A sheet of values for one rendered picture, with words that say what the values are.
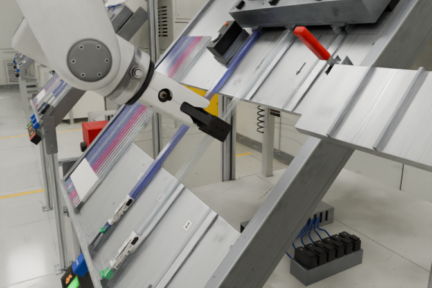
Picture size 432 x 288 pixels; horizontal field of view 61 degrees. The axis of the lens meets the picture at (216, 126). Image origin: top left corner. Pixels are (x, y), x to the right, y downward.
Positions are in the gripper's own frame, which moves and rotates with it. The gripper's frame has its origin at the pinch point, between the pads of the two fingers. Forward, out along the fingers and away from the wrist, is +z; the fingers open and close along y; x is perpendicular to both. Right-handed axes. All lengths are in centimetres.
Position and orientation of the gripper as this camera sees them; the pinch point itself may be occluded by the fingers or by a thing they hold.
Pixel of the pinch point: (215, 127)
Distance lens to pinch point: 61.4
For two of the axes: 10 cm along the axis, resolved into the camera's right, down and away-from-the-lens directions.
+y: -4.8, -2.0, 8.5
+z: 7.4, 4.3, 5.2
